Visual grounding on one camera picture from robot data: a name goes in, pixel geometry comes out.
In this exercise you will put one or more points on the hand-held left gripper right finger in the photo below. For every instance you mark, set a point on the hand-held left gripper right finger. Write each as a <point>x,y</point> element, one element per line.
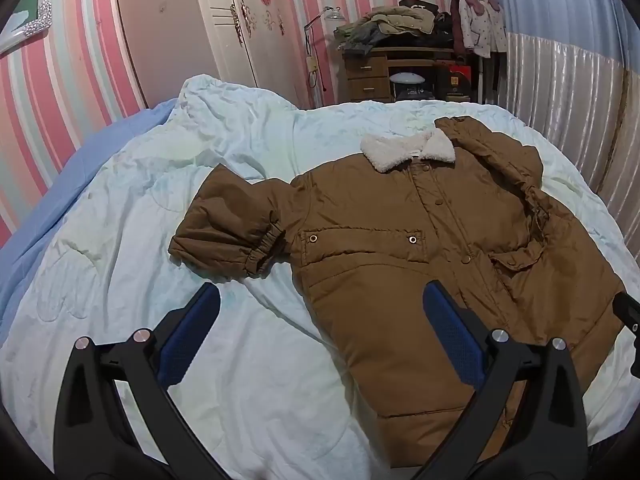
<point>452,337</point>

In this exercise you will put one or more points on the dark red hanging coat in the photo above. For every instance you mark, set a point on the dark red hanging coat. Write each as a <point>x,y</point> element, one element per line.
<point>457,20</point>

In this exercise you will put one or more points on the beige jacket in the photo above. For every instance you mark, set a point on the beige jacket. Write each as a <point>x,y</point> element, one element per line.
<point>400,20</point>

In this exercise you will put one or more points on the framed picture with rhinestones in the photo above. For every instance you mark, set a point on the framed picture with rhinestones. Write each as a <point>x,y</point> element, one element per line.
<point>25,25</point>

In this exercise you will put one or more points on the white round stool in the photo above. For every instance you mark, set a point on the white round stool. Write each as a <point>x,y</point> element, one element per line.
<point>406,82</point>

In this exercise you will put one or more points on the brown padded jacket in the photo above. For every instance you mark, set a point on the brown padded jacket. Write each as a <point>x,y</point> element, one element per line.
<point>375,260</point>

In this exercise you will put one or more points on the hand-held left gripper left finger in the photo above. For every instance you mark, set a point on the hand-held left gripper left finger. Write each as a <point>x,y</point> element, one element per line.
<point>192,332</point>

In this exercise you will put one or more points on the white quilt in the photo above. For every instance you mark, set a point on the white quilt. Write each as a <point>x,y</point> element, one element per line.
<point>275,400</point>

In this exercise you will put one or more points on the desk lamp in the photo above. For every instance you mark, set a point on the desk lamp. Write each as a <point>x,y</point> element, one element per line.
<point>332,15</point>

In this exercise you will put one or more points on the white wardrobe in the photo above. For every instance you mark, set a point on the white wardrobe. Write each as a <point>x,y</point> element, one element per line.
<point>265,60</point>

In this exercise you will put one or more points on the black box with orange label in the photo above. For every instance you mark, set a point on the black box with orange label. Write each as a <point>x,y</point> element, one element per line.
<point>452,80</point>

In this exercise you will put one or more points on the pink hanging coat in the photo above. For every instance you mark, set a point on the pink hanging coat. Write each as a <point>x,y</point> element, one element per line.
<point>480,25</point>

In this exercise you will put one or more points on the wooden desk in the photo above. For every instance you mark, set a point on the wooden desk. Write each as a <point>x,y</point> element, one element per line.
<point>367,67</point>

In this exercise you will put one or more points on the pink door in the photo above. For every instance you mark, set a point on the pink door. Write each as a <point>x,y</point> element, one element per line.
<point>165,35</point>

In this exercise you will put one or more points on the blue bed sheet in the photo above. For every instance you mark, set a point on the blue bed sheet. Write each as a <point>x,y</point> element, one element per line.
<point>60,200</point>

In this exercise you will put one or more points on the grey-green garment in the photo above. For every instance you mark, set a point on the grey-green garment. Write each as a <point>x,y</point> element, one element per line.
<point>360,35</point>

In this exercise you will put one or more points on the black clothes pile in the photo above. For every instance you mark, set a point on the black clothes pile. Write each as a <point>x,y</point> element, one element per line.
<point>442,22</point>

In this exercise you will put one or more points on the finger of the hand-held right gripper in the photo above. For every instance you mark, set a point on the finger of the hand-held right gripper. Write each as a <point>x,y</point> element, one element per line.
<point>627,310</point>

